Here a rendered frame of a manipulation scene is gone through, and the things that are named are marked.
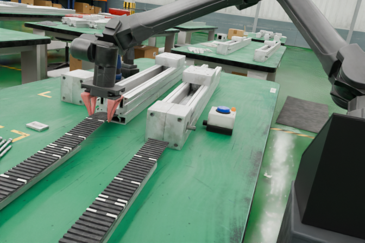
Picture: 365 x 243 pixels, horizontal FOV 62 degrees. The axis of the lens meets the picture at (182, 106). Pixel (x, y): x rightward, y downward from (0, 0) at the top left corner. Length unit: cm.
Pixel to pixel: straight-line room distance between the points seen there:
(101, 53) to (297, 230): 59
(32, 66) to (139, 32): 194
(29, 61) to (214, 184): 224
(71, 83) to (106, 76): 28
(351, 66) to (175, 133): 42
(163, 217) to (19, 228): 23
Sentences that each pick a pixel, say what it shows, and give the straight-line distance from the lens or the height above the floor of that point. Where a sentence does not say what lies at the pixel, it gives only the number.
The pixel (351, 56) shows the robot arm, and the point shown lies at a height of 108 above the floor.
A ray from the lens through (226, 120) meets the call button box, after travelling 93.
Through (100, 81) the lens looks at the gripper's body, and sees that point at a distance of 82.
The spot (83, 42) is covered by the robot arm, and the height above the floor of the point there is 101.
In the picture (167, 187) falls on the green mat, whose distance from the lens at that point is 65.
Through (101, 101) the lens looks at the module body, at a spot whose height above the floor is 84.
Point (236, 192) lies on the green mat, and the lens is 67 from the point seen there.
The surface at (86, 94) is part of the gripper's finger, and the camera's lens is 84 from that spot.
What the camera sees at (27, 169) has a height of 81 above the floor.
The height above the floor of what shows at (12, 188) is 81.
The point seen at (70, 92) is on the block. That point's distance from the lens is 109.
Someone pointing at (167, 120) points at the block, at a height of 85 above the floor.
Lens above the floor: 113
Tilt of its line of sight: 18 degrees down
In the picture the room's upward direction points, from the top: 8 degrees clockwise
